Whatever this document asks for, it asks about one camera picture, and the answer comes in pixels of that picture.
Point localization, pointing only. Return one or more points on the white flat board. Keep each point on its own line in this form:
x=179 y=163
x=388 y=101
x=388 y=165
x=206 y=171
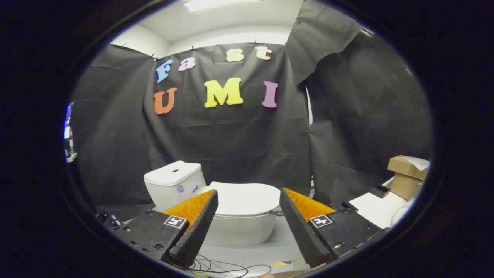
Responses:
x=376 y=210

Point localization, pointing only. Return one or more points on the yellow tape strip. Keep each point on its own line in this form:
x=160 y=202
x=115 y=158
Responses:
x=281 y=264

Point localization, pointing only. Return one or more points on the black power strip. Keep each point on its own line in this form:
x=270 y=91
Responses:
x=110 y=220

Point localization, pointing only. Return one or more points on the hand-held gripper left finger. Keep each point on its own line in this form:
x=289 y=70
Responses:
x=195 y=237

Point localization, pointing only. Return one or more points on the small black box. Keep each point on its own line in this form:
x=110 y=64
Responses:
x=380 y=191

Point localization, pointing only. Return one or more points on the white toilet lid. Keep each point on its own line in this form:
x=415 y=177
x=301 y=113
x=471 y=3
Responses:
x=247 y=199

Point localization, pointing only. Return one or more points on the plain cardboard box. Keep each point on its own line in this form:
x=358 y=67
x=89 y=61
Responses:
x=405 y=187

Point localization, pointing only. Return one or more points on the cardboard box with white label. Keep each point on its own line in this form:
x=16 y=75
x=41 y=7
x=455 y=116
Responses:
x=405 y=166

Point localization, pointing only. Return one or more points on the ceiling light panel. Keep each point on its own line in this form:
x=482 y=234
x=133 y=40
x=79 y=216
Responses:
x=216 y=4

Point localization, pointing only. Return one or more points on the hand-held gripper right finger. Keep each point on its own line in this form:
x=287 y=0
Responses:
x=305 y=235

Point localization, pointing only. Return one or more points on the black backdrop cloth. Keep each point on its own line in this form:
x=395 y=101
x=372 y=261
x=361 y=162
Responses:
x=231 y=135

